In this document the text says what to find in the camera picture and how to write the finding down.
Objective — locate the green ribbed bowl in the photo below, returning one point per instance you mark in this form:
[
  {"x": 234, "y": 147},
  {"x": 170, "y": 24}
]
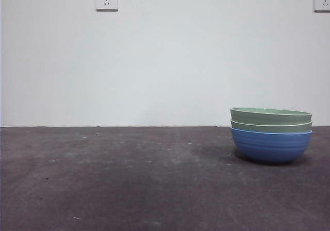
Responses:
[
  {"x": 257, "y": 116},
  {"x": 257, "y": 128}
]

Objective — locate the blue ribbed bowl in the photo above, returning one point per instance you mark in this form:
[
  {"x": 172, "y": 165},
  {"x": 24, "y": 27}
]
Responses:
[{"x": 270, "y": 147}]

